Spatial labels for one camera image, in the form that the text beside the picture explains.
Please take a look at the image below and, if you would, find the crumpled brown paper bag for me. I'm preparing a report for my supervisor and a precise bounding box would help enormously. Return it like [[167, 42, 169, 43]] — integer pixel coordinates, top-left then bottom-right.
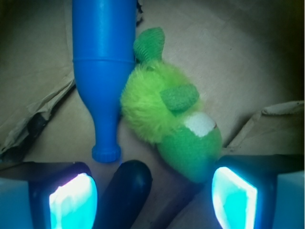
[[0, 0, 305, 229]]

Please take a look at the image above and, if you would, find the dark green toy cucumber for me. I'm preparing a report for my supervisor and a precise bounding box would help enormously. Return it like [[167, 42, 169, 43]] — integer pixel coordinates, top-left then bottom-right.
[[93, 160, 153, 229]]

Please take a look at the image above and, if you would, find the blue plastic toy bottle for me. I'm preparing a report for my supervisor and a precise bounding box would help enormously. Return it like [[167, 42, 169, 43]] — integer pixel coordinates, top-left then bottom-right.
[[72, 0, 137, 163]]

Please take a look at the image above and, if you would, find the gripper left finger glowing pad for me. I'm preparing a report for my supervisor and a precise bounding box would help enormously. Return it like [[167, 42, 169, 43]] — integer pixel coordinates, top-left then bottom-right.
[[0, 162, 98, 229]]

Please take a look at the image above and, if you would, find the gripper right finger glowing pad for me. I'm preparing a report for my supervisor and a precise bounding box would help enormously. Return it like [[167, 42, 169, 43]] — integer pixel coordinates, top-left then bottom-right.
[[211, 154, 305, 229]]

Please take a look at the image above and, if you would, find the green plush animal toy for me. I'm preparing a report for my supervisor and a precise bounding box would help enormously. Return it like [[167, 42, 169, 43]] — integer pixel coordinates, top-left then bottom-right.
[[121, 27, 222, 183]]

